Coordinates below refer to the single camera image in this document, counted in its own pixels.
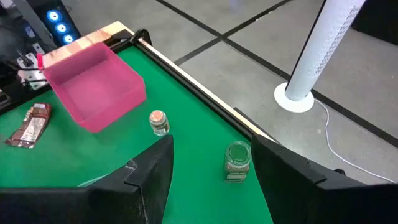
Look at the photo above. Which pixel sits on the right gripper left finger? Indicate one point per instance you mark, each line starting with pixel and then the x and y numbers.
pixel 140 186

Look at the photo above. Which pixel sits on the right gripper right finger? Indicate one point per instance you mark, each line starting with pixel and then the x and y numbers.
pixel 295 193

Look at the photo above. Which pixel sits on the small copper-lid spice jar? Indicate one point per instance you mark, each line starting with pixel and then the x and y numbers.
pixel 159 124

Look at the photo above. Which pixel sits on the green-lid glass spice jar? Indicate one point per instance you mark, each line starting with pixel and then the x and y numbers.
pixel 237 161

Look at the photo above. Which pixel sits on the brown spice packet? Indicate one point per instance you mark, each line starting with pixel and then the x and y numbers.
pixel 29 126

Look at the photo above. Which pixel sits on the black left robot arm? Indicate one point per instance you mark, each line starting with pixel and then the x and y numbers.
pixel 11 37

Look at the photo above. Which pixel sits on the green table mat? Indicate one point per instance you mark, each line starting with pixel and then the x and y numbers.
pixel 192 124

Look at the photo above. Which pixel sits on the pink plastic bin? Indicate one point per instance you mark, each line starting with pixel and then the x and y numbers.
pixel 93 90

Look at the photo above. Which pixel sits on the white floor pole with base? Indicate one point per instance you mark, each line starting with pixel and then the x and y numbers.
pixel 323 43

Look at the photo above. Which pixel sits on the small red tag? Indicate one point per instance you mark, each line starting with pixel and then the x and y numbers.
pixel 39 61

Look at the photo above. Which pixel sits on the computer tower with blue fans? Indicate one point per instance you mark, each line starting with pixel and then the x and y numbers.
pixel 59 18

